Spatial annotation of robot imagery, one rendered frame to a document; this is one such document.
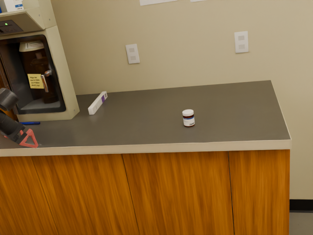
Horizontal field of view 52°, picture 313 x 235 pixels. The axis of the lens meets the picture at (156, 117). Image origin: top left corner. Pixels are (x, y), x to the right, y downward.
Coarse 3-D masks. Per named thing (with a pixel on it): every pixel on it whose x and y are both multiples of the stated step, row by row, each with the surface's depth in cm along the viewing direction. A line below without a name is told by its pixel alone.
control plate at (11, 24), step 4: (8, 20) 144; (0, 24) 147; (4, 24) 146; (8, 24) 146; (12, 24) 146; (16, 24) 146; (0, 28) 150; (4, 28) 149; (8, 28) 149; (12, 28) 149; (16, 28) 149; (20, 28) 149; (0, 32) 152; (4, 32) 152; (8, 32) 152; (12, 32) 152
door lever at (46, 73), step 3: (45, 72) 159; (48, 72) 159; (42, 75) 155; (45, 75) 157; (48, 75) 160; (42, 78) 156; (45, 78) 157; (42, 81) 156; (45, 81) 157; (45, 84) 157; (45, 87) 158; (45, 90) 158; (48, 90) 159
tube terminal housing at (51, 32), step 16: (0, 0) 150; (32, 0) 147; (48, 0) 155; (48, 16) 154; (32, 32) 154; (48, 32) 154; (64, 64) 166; (64, 80) 165; (64, 96) 165; (64, 112) 169
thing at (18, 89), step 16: (0, 48) 160; (16, 48) 158; (32, 48) 156; (48, 48) 154; (16, 64) 162; (32, 64) 160; (48, 64) 158; (16, 80) 165; (48, 80) 161; (32, 96) 167; (48, 96) 165; (32, 112) 172; (48, 112) 169
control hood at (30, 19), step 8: (32, 8) 143; (0, 16) 141; (8, 16) 141; (16, 16) 141; (24, 16) 141; (32, 16) 142; (40, 16) 148; (24, 24) 146; (32, 24) 146; (40, 24) 147; (16, 32) 152; (24, 32) 152
